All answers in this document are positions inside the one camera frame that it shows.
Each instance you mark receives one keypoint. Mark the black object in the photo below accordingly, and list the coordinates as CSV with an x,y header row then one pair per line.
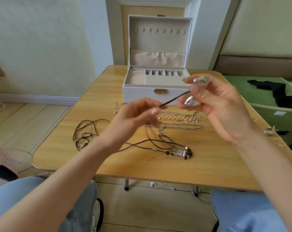
x,y
3,173

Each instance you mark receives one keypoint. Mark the person's right hand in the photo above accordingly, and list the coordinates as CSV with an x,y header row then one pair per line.
x,y
226,108

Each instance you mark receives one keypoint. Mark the beige padded wall panel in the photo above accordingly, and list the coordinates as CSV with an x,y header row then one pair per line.
x,y
264,31

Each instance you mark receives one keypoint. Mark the person's left hand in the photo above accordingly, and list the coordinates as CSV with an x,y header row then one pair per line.
x,y
131,120

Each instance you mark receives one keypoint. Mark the person's left forearm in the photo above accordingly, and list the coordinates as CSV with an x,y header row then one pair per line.
x,y
44,195

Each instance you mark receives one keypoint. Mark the person's right forearm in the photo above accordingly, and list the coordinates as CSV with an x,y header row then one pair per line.
x,y
276,183

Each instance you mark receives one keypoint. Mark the white jewelry box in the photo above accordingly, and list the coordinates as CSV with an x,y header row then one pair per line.
x,y
158,38

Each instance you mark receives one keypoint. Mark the black cloth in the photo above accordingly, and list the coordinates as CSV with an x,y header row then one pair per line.
x,y
284,94

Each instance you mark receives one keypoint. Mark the small earrings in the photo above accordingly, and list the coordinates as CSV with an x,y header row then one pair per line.
x,y
270,131

